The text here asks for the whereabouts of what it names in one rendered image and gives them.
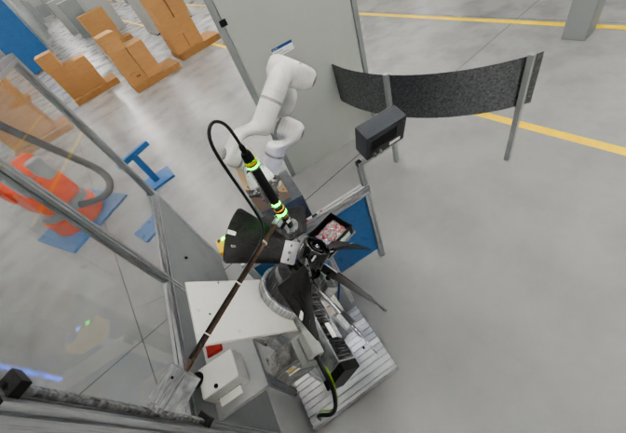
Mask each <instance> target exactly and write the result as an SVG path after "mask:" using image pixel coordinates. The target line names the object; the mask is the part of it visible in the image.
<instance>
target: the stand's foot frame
mask: <svg viewBox="0 0 626 433"><path fill-rule="evenodd" d="M348 313H349V314H350V316H351V317H352V318H353V319H355V321H356V322H355V323H354V326H355V327H356V328H357V329H358V330H359V331H360V332H361V334H362V336H363V338H364V339H365V340H366V341H367V342H368V344H369V345H370V346H371V347H372V348H373V349H374V350H375V351H376V353H377V355H376V353H375V352H374V351H373V350H372V348H371V347H369V346H368V345H367V344H366V343H365V342H364V341H363V340H362V338H360V337H359V336H358V335H357V334H356V333H355V332H353V333H352V334H351V335H350V337H349V338H348V339H347V344H348V346H349V347H350V349H351V351H352V352H353V354H354V356H355V359H356V361H358V363H359V365H360V367H359V368H358V369H357V370H356V371H355V372H354V373H353V374H352V376H351V377H350V378H349V379H348V380H347V382H346V383H345V384H344V385H343V386H340V387H338V388H337V389H336V392H337V397H338V402H337V411H336V413H335V414H334V415H333V416H331V417H321V421H320V420H319V419H318V418H317V415H318V413H319V412H320V411H321V410H331V409H332V408H333V395H332V391H331V390H330V391H327V389H326V387H325V385H324V383H323V381H322V382H319V381H317V380H316V379H315V378H313V377H312V376H310V375H309V374H306V375H304V376H303V377H302V378H300V379H299V380H297V381H296V382H295V383H294V384H295V386H296V389H297V391H298V394H299V396H300V398H301V401H302V402H303V405H304V407H305V409H306V413H307V416H308V418H309V420H310V423H311V425H312V426H313V429H316V430H318V429H320V428H321V427H322V426H324V425H325V424H327V423H328V422H329V421H331V420H332V419H333V418H335V417H336V416H337V415H338V414H339V413H341V412H342V411H343V410H345V409H346V408H347V407H349V406H350V405H351V404H353V403H354V402H355V401H357V400H358V399H360V398H361V397H362V396H364V395H365V394H366V393H368V392H369V391H370V390H372V389H373V388H374V387H376V386H377V385H379V384H380V383H381V382H383V381H384V380H385V379H387V378H388V377H389V376H391V375H392V374H393V373H394V372H395V371H397V370H398V369H399V368H398V366H397V364H396V363H395V361H394V360H393V358H392V357H391V355H390V354H389V353H388V351H387V350H386V349H385V347H384V346H383V344H382V343H381V341H380V340H379V339H378V337H377V336H376V334H375V333H374V331H373V329H372V328H371V326H370V325H369V324H368V322H367V321H366V319H365V318H364V316H363V315H362V313H361V311H360V310H359V309H358V307H357V306H355V307H354V308H352V309H351V310H349V311H348ZM363 346H364V347H365V349H363V348H362V347H363Z"/></svg>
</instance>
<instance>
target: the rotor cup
mask: <svg viewBox="0 0 626 433"><path fill-rule="evenodd" d="M303 243H304V245H303V247H302V248H301V246H302V244H303ZM302 244H301V246H300V247H299V249H298V251H297V255H296V259H295V263H294V265H290V264H288V266H289V268H290V269H291V271H292V272H293V273H295V272H296V271H298V270H299V269H300V268H301V267H302V266H304V262H305V258H307V260H308V264H309V267H310V270H311V275H312V279H311V281H315V280H317V279H318V278H319V276H320V269H321V268H322V266H323V264H324V263H325V261H326V260H327V258H328V256H329V255H330V249H329V247H328V246H327V245H326V244H325V243H324V242H323V241H322V240H320V239H318V238H316V237H306V238H305V239H304V240H303V242H302ZM315 245H319V246H320V247H319V248H316V247H315ZM300 248H301V249H300ZM314 255H316V258H315V259H314V261H313V262H312V261H311V260H312V259H313V257H314Z"/></svg>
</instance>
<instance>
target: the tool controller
mask: <svg viewBox="0 0 626 433"><path fill-rule="evenodd" d="M406 116H407V115H406V114H405V113H404V112H402V111H401V110H400V109H399V108H398V107H397V106H395V105H394V104H392V105H391V106H389V107H388V108H387V109H385V110H384V111H382V112H380V113H379V114H377V115H375V116H373V117H371V118H370V119H368V120H366V121H365V122H363V123H361V124H360V125H358V126H357V127H355V138H356V149H357V151H358V152H359V153H360V154H361V155H362V156H363V157H364V158H365V159H366V160H369V159H371V158H372V157H377V155H378V154H379V153H380V154H382V153H383V152H384V150H386V149H387V148H389V147H390V146H391V145H393V144H394V143H396V142H398V141H400V140H401V139H402V138H403V134H404V128H405V122H406Z"/></svg>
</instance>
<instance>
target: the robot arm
mask: <svg viewBox="0 0 626 433"><path fill-rule="evenodd" d="M265 72H266V75H267V79H266V81H265V85H264V88H263V91H262V94H261V97H260V99H259V102H258V104H257V107H256V110H255V113H254V116H253V119H252V121H251V122H249V123H247V124H245V125H242V126H240V127H238V128H236V129H234V130H233V131H234V132H235V134H236V135H237V137H238V139H239V140H240V142H242V141H243V140H244V139H245V138H247V137H249V136H252V135H260V136H267V135H269V134H270V133H273V134H275V135H277V136H280V137H281V138H283V140H280V141H269V142H268V143H267V144H266V147H265V151H264V155H263V158H262V162H261V161H260V159H259V158H258V156H257V155H256V154H255V152H254V151H253V150H252V149H251V147H249V146H245V147H246V149H248V150H250V151H251V152H252V154H253V155H254V156H255V157H256V158H257V160H258V161H259V163H260V168H261V170H262V172H263V173H264V175H265V177H266V178H267V180H268V182H269V183H270V185H271V187H272V188H273V190H274V192H275V193H276V195H277V197H279V190H278V188H279V187H280V186H281V177H280V176H279V170H280V167H281V164H282V161H283V158H284V156H285V153H286V151H287V149H288V148H289V147H290V146H291V145H293V144H295V143H296V142H298V141H300V140H301V139H302V137H303V136H304V133H305V127H304V125H303V124H302V123H301V122H300V121H298V120H296V119H293V118H291V117H288V115H290V114H291V113H292V112H293V110H294V108H295V105H296V101H297V92H296V90H297V89H299V90H308V89H310V88H312V87H313V86H314V85H315V83H316V80H317V74H316V72H315V70H314V69H313V68H312V67H310V66H308V65H306V64H304V63H302V62H300V61H296V60H294V59H291V58H289V57H286V56H283V55H280V54H274V55H272V56H270V57H269V58H268V60H267V62H266V65H265ZM221 159H222V160H223V161H224V163H225V164H226V165H227V166H230V167H234V168H237V169H240V170H241V171H242V172H243V173H244V175H245V177H246V181H247V184H248V185H249V187H250V191H249V194H248V196H249V198H252V197H260V198H262V199H263V201H264V202H265V201H266V203H267V204H268V203H269V202H268V200H267V199H266V197H265V195H264V194H263V192H262V191H261V189H262V188H261V189H260V188H259V186H260V185H259V186H258V184H257V183H256V182H257V181H255V180H254V179H255V178H253V177H252V176H253V175H251V174H250V173H249V172H248V170H247V168H246V167H245V165H244V162H243V159H242V158H241V151H240V150H239V148H238V143H237V142H236V140H235V139H234V137H233V136H232V134H231V133H230V135H229V136H228V138H227V140H226V142H225V146H224V149H223V152H222V155H221Z"/></svg>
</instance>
